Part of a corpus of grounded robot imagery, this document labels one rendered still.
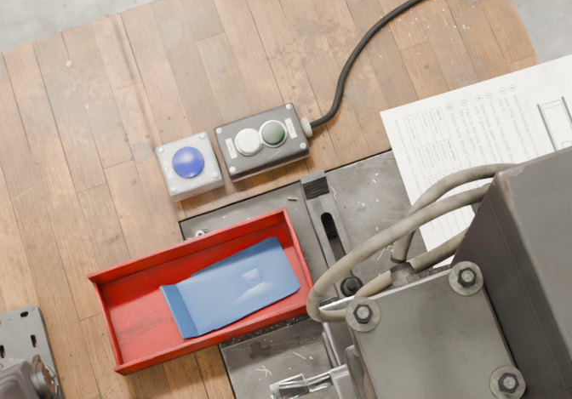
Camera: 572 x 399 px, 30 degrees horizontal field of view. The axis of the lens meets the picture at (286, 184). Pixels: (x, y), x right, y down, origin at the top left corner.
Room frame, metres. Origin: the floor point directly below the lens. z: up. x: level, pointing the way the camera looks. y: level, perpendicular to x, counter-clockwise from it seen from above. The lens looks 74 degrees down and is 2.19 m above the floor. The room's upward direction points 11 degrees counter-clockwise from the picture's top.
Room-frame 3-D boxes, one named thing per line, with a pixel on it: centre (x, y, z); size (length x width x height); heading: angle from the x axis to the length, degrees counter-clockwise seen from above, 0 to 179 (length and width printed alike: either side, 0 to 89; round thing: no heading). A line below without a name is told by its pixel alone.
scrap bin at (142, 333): (0.24, 0.12, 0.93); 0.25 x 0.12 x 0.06; 98
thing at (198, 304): (0.24, 0.09, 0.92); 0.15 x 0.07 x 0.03; 105
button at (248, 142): (0.41, 0.04, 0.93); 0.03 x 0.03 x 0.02
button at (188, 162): (0.40, 0.11, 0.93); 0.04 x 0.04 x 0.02
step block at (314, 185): (0.31, -0.04, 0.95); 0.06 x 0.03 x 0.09; 8
